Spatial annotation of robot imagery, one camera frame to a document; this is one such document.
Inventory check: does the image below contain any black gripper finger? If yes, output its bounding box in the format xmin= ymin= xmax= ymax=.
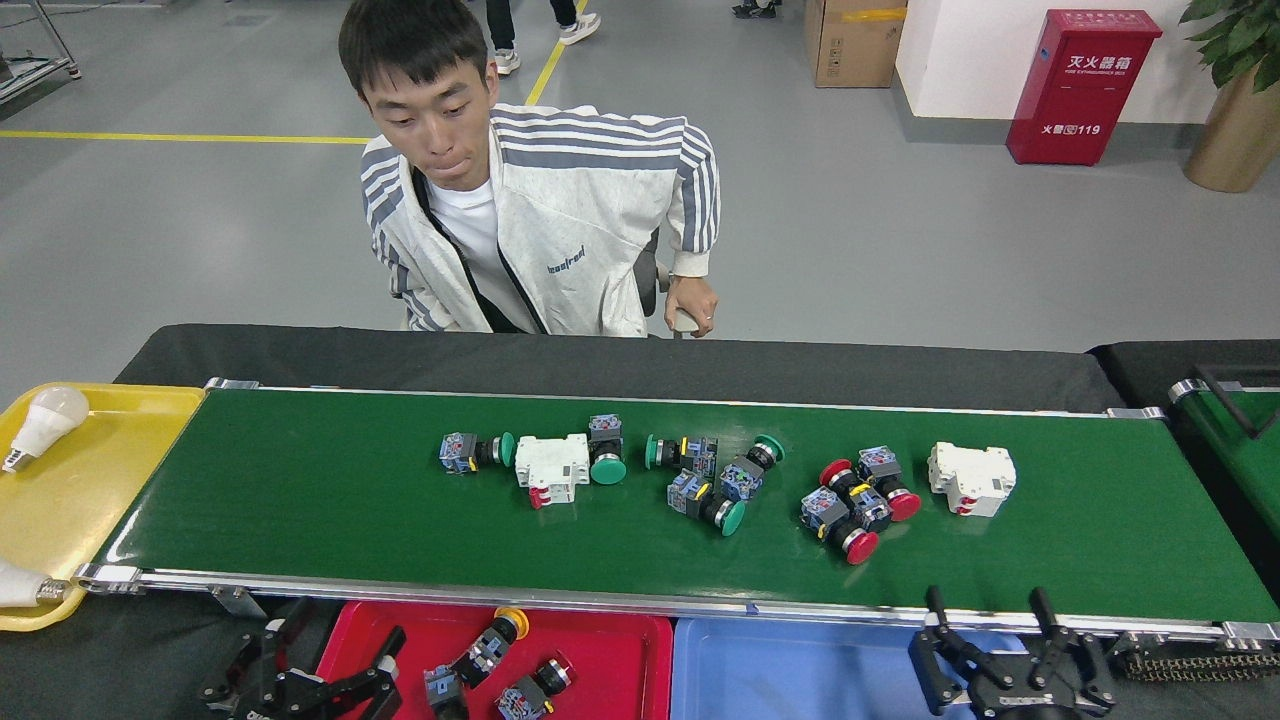
xmin=1025 ymin=588 xmax=1118 ymax=709
xmin=908 ymin=586 xmax=1001 ymax=716
xmin=290 ymin=627 xmax=407 ymax=720
xmin=200 ymin=598 xmax=311 ymax=716

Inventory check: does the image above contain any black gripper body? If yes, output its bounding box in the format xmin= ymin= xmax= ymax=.
xmin=240 ymin=680 xmax=331 ymax=720
xmin=965 ymin=672 xmax=1086 ymax=720

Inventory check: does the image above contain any yellow push button switch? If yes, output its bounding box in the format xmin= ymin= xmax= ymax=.
xmin=449 ymin=606 xmax=530 ymax=692

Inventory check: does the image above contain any white circuit breaker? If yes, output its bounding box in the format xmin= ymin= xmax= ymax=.
xmin=927 ymin=441 xmax=1018 ymax=519
xmin=514 ymin=432 xmax=592 ymax=510

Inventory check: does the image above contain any blue plastic tray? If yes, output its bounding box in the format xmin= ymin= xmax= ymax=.
xmin=670 ymin=617 xmax=1031 ymax=720

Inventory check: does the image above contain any yellow plastic tray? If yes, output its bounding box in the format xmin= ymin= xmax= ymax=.
xmin=0 ymin=383 xmax=208 ymax=633

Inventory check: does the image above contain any red plastic tray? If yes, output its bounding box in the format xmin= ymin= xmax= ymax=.
xmin=316 ymin=600 xmax=674 ymax=720

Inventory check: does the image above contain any short green conveyor belt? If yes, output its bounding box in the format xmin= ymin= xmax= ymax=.
xmin=1170 ymin=378 xmax=1280 ymax=546

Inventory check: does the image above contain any person's left hand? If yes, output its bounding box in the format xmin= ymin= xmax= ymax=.
xmin=663 ymin=277 xmax=720 ymax=338

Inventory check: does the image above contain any white light bulb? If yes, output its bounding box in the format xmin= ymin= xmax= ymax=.
xmin=0 ymin=560 xmax=69 ymax=609
xmin=2 ymin=387 xmax=91 ymax=474

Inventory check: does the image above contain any grey office chair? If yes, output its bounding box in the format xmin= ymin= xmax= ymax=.
xmin=635 ymin=228 xmax=701 ymax=339

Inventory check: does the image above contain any potted plant in gold pot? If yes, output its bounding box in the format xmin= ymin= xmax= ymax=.
xmin=1180 ymin=0 xmax=1280 ymax=194

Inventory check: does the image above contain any red fire extinguisher box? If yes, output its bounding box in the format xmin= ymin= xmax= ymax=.
xmin=1006 ymin=9 xmax=1164 ymax=167

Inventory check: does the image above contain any brown cardboard box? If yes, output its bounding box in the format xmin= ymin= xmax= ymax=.
xmin=804 ymin=0 xmax=909 ymax=89

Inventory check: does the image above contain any black drive chain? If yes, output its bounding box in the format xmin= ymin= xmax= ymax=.
xmin=1110 ymin=630 xmax=1280 ymax=683

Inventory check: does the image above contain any black cable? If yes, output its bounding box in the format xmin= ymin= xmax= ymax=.
xmin=1190 ymin=365 xmax=1280 ymax=441

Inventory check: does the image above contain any metal frame rack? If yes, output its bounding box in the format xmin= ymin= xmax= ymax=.
xmin=0 ymin=0 xmax=83 ymax=106

